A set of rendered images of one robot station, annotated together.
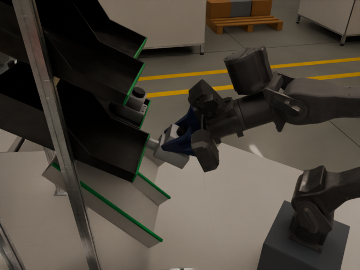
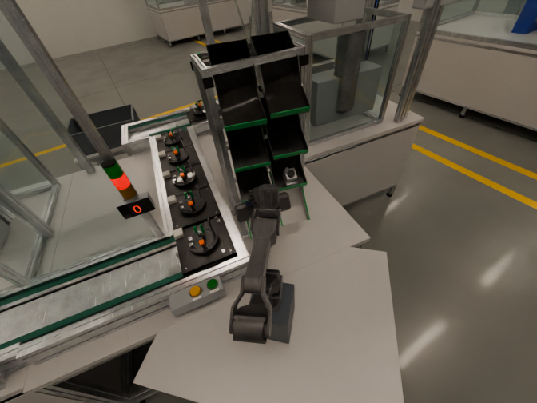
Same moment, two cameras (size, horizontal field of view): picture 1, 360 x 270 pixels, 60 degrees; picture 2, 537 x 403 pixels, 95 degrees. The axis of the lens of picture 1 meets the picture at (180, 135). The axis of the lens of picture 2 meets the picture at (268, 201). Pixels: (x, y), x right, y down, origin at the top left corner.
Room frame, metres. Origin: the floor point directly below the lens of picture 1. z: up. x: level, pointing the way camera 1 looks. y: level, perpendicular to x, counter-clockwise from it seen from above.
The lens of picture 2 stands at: (0.35, -0.61, 1.89)
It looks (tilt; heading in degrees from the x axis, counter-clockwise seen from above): 45 degrees down; 75
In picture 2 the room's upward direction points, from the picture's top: 7 degrees counter-clockwise
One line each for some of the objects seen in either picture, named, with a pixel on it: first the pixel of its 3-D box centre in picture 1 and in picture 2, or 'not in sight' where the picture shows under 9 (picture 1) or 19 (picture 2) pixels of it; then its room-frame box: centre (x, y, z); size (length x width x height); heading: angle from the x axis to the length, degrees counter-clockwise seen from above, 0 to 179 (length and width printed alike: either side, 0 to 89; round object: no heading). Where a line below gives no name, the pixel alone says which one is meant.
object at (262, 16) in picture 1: (242, 14); not in sight; (5.79, -1.12, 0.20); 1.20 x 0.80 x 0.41; 103
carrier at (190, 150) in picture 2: not in sight; (177, 153); (0.17, 0.89, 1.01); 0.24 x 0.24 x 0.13; 4
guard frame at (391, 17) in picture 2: not in sight; (332, 77); (1.36, 1.02, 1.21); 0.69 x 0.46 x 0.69; 4
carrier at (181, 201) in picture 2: not in sight; (190, 200); (0.20, 0.40, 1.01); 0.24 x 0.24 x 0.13; 4
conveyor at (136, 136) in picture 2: not in sight; (260, 104); (0.94, 1.49, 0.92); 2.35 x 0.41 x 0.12; 4
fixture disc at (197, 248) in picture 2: not in sight; (203, 241); (0.22, 0.14, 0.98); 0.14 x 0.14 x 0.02
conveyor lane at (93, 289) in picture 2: not in sight; (142, 270); (-0.08, 0.15, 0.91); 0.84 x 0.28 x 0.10; 4
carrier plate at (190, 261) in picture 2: not in sight; (204, 243); (0.22, 0.14, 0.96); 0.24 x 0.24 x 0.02; 4
